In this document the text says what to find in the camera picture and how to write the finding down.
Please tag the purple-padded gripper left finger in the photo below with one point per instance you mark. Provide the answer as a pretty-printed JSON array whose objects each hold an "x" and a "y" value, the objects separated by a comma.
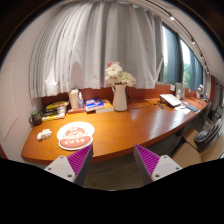
[{"x": 74, "y": 167}]

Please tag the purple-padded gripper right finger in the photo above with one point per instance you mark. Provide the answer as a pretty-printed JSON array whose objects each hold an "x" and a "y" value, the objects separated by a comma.
[{"x": 153, "y": 167}]

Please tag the round cartoon mouse pad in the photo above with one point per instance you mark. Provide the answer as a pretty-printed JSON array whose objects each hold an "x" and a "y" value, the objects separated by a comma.
[{"x": 75, "y": 135}]

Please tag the wooden chair with cushion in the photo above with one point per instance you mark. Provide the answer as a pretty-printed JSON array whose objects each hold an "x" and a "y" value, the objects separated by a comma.
[{"x": 201, "y": 147}]

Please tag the stack of books left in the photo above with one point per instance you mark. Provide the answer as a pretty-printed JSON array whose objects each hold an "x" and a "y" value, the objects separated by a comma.
[{"x": 53, "y": 111}]

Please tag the dark green mug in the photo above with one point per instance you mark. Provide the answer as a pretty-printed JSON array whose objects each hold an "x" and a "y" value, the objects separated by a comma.
[{"x": 36, "y": 118}]

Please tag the blue book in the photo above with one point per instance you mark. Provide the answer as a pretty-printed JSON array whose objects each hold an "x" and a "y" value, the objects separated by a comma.
[{"x": 94, "y": 104}]

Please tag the clear sanitizer bottle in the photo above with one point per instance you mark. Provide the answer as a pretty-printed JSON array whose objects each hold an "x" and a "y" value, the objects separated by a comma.
[{"x": 80, "y": 102}]

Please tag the yellow-edged book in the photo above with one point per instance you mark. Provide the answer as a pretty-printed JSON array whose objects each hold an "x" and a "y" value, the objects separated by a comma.
[{"x": 108, "y": 107}]

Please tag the silver laptop on stand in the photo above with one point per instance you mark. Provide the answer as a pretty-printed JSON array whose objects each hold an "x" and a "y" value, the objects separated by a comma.
[{"x": 170, "y": 99}]

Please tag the white ceramic vase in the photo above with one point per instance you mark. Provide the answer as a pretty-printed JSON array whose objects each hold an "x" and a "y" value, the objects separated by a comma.
[{"x": 119, "y": 100}]

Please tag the dark grey curtain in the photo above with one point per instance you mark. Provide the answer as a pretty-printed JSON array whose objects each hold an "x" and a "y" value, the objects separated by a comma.
[{"x": 180, "y": 63}]

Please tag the white flower bouquet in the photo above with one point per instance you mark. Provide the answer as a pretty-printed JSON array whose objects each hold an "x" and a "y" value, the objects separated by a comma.
[{"x": 115, "y": 75}]

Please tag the white curtain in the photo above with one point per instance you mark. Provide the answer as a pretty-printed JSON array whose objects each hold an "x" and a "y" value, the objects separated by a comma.
[{"x": 75, "y": 46}]

